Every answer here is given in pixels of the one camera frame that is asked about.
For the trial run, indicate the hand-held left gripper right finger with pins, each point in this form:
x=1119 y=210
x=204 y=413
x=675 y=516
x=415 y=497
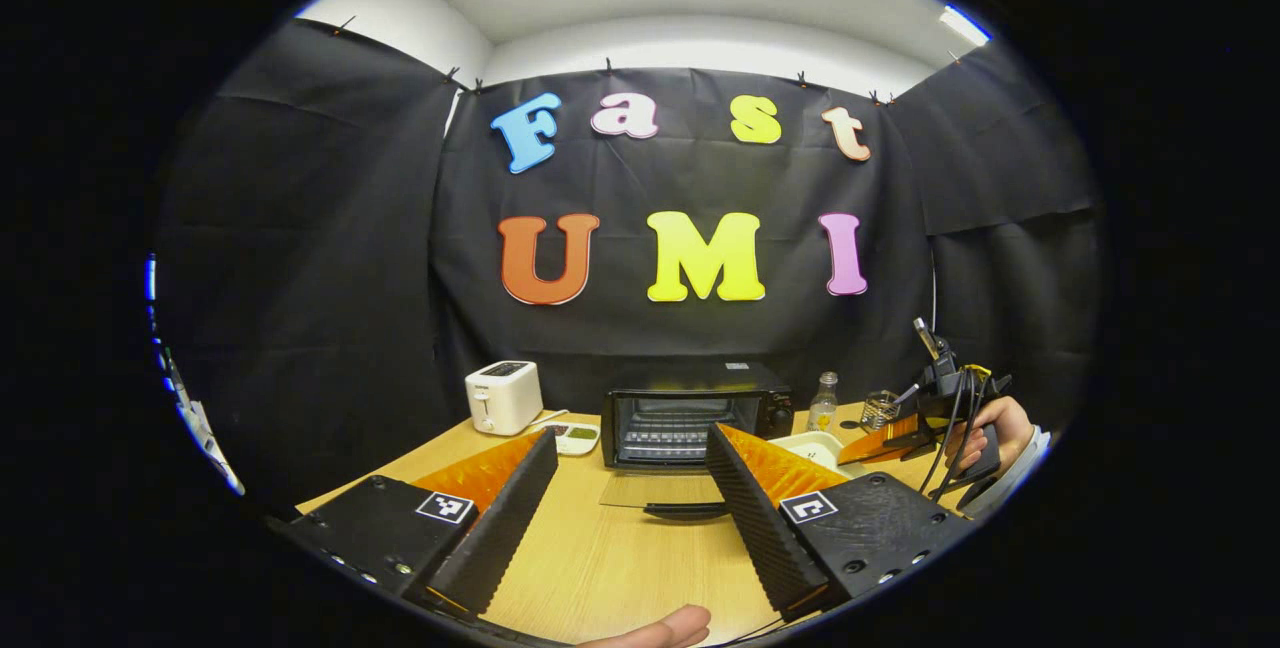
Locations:
x=765 y=528

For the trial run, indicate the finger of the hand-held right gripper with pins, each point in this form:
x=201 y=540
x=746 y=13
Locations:
x=875 y=443

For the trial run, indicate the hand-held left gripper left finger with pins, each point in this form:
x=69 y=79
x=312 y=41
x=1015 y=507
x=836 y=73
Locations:
x=505 y=523

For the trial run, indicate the white food tray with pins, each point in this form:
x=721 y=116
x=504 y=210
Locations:
x=810 y=448

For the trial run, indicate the black electric oven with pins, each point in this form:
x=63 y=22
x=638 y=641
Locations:
x=690 y=423

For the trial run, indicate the metal spoon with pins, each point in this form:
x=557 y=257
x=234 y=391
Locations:
x=905 y=395

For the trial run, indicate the clear plastic bottle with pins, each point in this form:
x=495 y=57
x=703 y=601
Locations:
x=822 y=408

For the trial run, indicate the white divided dish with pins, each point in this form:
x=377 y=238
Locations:
x=575 y=438

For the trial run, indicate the white toaster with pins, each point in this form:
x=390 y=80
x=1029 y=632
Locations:
x=503 y=398

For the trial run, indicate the black backdrop cloth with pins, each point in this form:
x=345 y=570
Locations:
x=690 y=228

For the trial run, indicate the small ceiling light panel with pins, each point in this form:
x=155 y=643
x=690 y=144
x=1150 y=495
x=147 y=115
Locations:
x=963 y=25

